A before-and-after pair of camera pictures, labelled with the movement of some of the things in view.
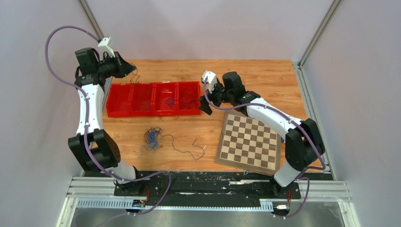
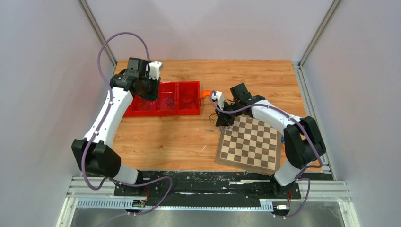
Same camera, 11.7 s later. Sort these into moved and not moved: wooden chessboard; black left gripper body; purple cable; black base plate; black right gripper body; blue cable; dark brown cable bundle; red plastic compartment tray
Moved: blue cable; black right gripper body; dark brown cable bundle; black left gripper body
Not moved: wooden chessboard; red plastic compartment tray; purple cable; black base plate
